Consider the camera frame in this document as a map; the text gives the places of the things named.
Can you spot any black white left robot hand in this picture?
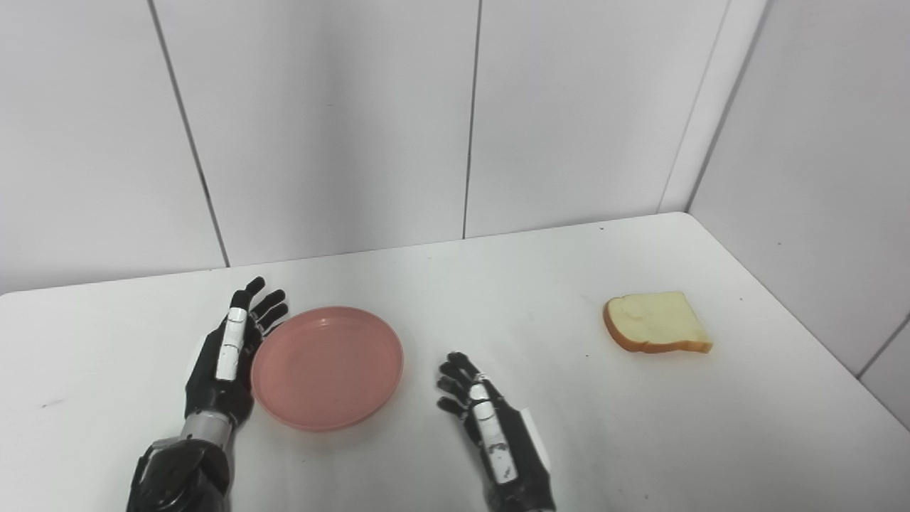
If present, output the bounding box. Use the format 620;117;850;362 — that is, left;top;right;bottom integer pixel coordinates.
183;277;289;427

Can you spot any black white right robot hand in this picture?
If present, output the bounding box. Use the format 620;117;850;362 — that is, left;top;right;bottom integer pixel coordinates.
436;351;557;512

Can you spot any pink round plate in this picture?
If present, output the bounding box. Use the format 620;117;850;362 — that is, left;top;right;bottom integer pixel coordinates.
250;306;405;432

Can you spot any slice of white bread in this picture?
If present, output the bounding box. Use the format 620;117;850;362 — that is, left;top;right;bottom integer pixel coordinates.
603;291;713;355

